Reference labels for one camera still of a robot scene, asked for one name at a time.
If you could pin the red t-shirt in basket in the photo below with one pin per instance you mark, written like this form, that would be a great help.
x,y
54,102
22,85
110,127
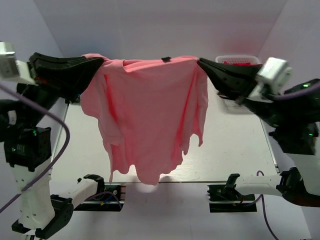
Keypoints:
x,y
237,63

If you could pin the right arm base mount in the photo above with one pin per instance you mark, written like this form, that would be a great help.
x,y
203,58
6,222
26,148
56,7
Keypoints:
x,y
223,201

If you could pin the pink t-shirt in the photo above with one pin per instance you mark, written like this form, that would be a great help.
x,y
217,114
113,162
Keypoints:
x,y
147,111

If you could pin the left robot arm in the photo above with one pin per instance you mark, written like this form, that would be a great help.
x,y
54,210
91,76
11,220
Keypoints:
x,y
27,149

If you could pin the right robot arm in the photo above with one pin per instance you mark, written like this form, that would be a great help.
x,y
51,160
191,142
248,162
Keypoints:
x,y
294,115

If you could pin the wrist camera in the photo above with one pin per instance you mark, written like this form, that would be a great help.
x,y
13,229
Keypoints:
x,y
271,78
11,69

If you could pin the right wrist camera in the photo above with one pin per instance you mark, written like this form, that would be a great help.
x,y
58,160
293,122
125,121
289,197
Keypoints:
x,y
271,78

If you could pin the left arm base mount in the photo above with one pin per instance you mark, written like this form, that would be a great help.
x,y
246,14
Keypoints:
x,y
112,201

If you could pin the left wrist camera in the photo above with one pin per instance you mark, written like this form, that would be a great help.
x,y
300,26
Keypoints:
x,y
11,69

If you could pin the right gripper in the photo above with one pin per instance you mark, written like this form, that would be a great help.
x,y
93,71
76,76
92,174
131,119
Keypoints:
x,y
232,81

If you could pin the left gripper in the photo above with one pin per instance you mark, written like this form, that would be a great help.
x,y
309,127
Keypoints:
x,y
47,68

